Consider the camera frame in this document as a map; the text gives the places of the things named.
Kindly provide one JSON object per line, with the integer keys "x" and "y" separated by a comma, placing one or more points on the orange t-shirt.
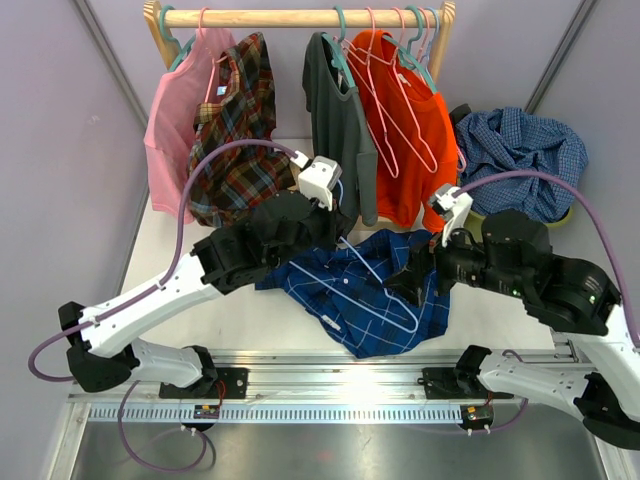
{"x": 411, "y": 128}

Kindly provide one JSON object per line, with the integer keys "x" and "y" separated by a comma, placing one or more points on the blue plaid shirt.
{"x": 342, "y": 289}

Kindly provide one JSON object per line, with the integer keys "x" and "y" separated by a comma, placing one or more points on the wooden clothes rack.
{"x": 296, "y": 18}

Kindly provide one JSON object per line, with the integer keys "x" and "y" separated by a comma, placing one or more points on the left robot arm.
{"x": 106, "y": 349}

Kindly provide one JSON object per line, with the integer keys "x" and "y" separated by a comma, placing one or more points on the dark grey shirt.
{"x": 340, "y": 131}

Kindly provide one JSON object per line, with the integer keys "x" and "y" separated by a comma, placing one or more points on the teal hanger with pink shirt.
{"x": 180, "y": 52}

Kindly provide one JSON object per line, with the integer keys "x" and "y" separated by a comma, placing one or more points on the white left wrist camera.
{"x": 317, "y": 178}

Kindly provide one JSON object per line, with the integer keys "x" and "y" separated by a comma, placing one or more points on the pink shirt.
{"x": 170, "y": 134}

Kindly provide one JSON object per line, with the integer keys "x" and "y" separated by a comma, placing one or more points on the teal hanger with grey shirt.
{"x": 338, "y": 59}

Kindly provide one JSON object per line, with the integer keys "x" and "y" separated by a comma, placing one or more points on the pink hanger with plaid shirt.
{"x": 223, "y": 39}

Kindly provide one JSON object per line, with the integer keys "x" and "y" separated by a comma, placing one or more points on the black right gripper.
{"x": 409, "y": 283}

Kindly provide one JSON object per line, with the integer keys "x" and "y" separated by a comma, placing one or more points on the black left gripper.
{"x": 335, "y": 223}

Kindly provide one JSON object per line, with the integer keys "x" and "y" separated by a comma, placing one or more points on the blue hanger at rack end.
{"x": 434, "y": 37}

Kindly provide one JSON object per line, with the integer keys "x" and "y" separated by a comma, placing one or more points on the blue checked shirt in basket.
{"x": 510, "y": 139}

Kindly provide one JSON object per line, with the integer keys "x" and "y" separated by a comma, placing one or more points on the pink hanger at rack end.
{"x": 429, "y": 30}

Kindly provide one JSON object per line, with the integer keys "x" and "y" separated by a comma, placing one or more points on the teal hanger with orange shirt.
{"x": 408, "y": 53}

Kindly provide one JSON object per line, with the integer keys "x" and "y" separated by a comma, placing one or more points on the red brown plaid shirt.
{"x": 239, "y": 106}

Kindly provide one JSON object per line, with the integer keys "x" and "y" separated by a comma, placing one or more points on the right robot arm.
{"x": 571, "y": 296}

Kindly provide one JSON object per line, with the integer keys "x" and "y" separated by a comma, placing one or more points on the pink empty wire hanger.
{"x": 360, "y": 60}
{"x": 420, "y": 146}

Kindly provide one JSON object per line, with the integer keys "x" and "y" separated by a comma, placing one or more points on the green laundry basket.
{"x": 509, "y": 220}

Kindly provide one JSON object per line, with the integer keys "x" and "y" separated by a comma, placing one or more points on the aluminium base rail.
{"x": 294, "y": 389}

